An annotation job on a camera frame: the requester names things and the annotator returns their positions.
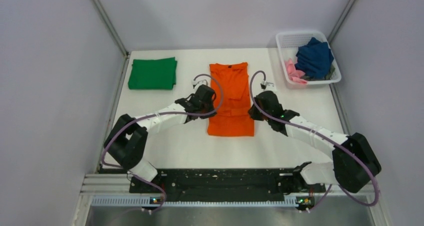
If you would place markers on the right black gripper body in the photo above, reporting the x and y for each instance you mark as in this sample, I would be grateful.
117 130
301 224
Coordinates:
256 114

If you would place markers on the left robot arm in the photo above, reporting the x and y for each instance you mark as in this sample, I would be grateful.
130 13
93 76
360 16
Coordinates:
127 140

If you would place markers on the dark grey t-shirt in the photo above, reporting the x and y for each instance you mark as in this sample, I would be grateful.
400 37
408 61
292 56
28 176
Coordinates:
327 76

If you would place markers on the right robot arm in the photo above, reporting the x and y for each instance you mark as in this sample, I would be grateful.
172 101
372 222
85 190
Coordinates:
352 163

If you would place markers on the white plastic basket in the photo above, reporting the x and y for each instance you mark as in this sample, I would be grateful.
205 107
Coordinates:
288 43

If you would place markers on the folded green t-shirt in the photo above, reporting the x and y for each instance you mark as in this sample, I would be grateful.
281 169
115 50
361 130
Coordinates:
158 74

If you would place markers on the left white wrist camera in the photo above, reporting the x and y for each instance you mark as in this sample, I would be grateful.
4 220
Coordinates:
196 83

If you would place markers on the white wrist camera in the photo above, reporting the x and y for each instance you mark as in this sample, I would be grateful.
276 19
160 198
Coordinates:
268 86
196 83

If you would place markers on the orange t-shirt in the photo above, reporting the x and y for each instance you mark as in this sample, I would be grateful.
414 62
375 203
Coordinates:
232 118

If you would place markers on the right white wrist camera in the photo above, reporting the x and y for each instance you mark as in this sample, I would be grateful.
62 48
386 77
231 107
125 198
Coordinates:
268 86

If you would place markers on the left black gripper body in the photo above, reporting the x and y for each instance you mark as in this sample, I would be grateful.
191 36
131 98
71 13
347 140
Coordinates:
207 108

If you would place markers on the aluminium frame rail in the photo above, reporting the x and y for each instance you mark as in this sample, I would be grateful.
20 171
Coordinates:
111 188

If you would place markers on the dark blue t-shirt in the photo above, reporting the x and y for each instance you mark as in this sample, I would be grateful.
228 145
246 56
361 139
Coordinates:
314 58

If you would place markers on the pink t-shirt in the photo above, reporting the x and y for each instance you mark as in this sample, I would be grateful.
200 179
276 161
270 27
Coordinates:
294 74

